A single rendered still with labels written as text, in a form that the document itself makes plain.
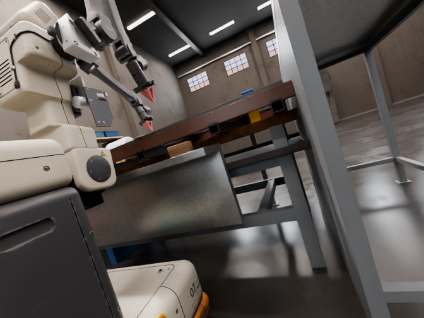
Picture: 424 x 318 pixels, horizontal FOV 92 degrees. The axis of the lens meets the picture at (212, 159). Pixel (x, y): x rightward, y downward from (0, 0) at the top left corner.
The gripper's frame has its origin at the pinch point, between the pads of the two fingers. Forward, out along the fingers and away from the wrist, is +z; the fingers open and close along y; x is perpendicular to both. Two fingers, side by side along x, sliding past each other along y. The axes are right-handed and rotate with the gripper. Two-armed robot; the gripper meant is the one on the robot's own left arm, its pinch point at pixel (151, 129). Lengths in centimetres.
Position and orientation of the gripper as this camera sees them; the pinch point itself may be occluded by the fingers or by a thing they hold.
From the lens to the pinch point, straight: 163.9
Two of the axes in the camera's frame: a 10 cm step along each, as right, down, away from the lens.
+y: -7.9, 4.9, 3.7
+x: -3.2, 1.8, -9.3
